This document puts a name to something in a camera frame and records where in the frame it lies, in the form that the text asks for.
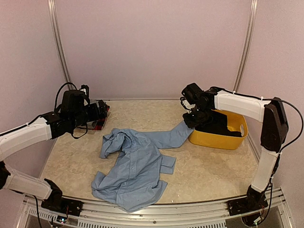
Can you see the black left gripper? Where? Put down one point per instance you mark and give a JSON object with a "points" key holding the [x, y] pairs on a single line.
{"points": [[95, 114]]}

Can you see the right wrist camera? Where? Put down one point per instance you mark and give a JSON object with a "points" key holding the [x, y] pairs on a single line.
{"points": [[186, 105]]}

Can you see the grey denim shirt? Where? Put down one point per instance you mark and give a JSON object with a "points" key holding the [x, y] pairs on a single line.
{"points": [[92, 124]]}

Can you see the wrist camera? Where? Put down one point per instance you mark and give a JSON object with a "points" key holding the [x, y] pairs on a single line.
{"points": [[186, 105], [85, 89]]}

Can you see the light blue long sleeve shirt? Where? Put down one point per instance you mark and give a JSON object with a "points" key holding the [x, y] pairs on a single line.
{"points": [[134, 181]]}

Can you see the left aluminium frame post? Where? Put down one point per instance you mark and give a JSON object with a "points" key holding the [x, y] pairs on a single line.
{"points": [[57, 38]]}

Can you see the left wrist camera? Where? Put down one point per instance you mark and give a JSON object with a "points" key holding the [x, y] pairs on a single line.
{"points": [[85, 89]]}

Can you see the aluminium frame post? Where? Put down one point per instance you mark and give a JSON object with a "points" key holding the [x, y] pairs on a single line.
{"points": [[57, 38], [247, 44]]}

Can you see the aluminium front rail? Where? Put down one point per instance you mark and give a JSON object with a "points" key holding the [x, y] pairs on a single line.
{"points": [[99, 214]]}

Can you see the red black plaid shirt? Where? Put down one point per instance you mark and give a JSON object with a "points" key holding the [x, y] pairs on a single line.
{"points": [[99, 125]]}

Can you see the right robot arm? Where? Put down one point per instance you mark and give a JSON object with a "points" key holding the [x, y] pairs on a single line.
{"points": [[270, 114]]}

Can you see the right aluminium frame post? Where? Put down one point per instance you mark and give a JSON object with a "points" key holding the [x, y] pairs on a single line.
{"points": [[247, 44]]}

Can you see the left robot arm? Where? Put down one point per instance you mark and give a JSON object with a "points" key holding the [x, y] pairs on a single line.
{"points": [[76, 110]]}

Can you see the yellow plastic basket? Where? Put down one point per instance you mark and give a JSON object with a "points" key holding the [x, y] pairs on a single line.
{"points": [[236, 122]]}

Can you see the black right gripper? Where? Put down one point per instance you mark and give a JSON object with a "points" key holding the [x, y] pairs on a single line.
{"points": [[190, 123]]}

